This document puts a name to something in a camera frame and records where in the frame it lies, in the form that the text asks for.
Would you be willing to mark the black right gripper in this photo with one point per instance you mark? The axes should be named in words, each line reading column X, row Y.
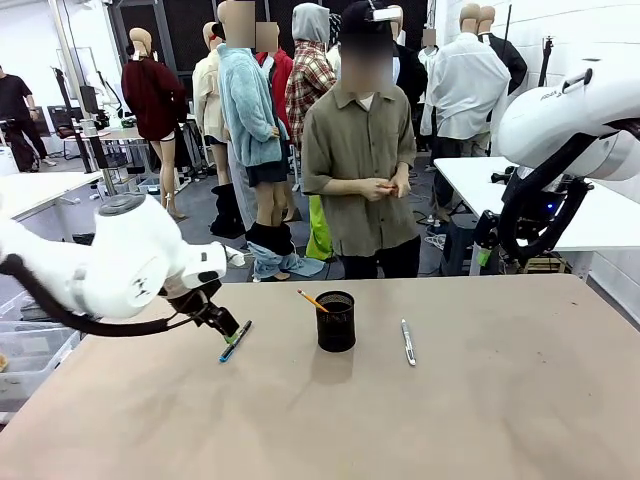
column 487, row 230

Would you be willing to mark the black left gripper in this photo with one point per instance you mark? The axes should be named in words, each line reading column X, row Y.
column 202, row 306

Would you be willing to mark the black marker with blue cap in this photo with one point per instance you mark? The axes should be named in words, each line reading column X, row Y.
column 235, row 342

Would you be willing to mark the person's right forearm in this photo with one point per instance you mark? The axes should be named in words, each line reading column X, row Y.
column 342, row 186

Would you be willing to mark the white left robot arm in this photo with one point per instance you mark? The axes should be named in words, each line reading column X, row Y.
column 135, row 250

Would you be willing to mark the person's left forearm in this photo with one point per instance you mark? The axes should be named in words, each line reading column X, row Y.
column 404, row 165

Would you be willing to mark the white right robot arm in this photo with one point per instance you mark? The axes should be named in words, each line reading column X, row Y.
column 560, row 110

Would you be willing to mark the black mesh pen holder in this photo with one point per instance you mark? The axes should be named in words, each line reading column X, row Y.
column 335, row 322

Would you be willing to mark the silver pen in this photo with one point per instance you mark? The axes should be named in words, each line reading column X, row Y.
column 408, row 342

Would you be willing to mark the person's left hand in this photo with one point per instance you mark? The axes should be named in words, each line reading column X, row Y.
column 401, row 184

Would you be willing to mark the person's right hand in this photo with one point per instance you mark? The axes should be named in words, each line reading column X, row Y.
column 378, row 189

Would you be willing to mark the black stool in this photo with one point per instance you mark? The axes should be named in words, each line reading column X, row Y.
column 457, row 245

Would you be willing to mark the white table with equipment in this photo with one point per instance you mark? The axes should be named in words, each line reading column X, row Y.
column 550, row 210

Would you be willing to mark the yellow pencil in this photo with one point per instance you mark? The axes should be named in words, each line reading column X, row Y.
column 311, row 299

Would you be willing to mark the neon green trousers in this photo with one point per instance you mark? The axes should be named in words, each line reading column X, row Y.
column 320, row 235

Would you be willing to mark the person in olive shirt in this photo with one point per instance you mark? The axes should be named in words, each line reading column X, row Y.
column 362, row 165

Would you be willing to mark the mannequin in white shirt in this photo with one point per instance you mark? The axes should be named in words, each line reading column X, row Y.
column 467, row 85

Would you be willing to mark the mannequin in black jacket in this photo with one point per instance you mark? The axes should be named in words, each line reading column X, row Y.
column 411, row 70

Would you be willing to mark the clear plastic storage bin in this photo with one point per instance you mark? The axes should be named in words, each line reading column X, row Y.
column 30, row 350

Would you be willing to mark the mannequin in black suit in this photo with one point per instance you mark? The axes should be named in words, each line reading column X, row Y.
column 507, row 55

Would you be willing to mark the black tripod stand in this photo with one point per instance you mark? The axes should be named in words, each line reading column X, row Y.
column 547, row 60

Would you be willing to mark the mannequin in light-blue fleece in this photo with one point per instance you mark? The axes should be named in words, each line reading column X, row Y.
column 247, row 110

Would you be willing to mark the mannequin in cream jacket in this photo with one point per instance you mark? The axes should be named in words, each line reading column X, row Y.
column 207, row 100

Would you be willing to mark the white side table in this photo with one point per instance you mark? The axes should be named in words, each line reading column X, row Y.
column 42, row 192

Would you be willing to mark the mannequin in plaid hoodie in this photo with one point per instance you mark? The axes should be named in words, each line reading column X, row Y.
column 310, row 80

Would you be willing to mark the mannequin in maroon sweater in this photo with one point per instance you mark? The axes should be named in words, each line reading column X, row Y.
column 152, row 100

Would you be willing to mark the mannequin in red jacket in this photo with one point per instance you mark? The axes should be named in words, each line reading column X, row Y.
column 281, row 75

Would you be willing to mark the black office chair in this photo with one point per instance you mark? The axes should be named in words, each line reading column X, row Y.
column 65, row 127

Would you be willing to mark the person in black clothes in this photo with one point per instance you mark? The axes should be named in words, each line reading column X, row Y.
column 17, row 115

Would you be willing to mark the black cap with white camera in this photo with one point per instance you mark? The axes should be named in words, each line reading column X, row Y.
column 367, row 15

